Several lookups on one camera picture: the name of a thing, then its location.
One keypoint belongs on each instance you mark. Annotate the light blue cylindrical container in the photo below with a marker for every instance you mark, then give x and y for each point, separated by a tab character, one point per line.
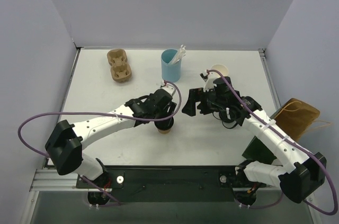
170	72

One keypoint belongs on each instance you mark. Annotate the brown paper bag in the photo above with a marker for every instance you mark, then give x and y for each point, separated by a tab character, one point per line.
297	117

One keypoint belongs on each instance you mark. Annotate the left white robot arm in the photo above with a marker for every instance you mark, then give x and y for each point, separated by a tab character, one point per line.
67	141

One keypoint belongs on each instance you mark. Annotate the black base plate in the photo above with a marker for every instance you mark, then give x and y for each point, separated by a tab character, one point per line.
134	184

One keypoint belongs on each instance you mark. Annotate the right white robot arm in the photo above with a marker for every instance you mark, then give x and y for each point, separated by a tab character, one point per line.
299	172

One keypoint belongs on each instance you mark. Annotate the stack of brown paper cups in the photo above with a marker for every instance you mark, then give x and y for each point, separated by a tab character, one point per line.
221	68

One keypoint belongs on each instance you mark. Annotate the stack of black cup lids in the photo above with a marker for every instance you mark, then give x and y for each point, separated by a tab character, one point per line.
228	123

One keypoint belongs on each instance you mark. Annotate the black plastic cup lid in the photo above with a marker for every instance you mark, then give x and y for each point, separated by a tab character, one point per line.
165	124

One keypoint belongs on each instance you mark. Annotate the brown paper coffee cup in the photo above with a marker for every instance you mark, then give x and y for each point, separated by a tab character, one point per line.
164	131

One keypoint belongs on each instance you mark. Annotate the stack of pulp cup carriers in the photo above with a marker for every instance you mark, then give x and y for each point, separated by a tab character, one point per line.
120	69

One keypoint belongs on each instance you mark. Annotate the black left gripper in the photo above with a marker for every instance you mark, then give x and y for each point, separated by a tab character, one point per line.
164	121

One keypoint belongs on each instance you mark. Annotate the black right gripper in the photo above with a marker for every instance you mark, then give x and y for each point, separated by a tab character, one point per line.
199	101

